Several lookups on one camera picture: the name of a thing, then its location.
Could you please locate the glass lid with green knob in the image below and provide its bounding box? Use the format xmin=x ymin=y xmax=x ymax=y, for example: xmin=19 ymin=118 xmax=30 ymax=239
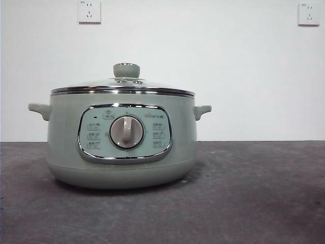
xmin=50 ymin=63 xmax=196 ymax=98

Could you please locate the white wall socket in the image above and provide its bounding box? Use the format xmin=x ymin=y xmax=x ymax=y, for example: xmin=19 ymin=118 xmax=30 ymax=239
xmin=298 ymin=3 xmax=320 ymax=27
xmin=78 ymin=0 xmax=102 ymax=25

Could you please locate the pale green electric cooking pot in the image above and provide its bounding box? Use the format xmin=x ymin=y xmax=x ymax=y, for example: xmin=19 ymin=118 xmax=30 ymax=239
xmin=27 ymin=92 xmax=212 ymax=190

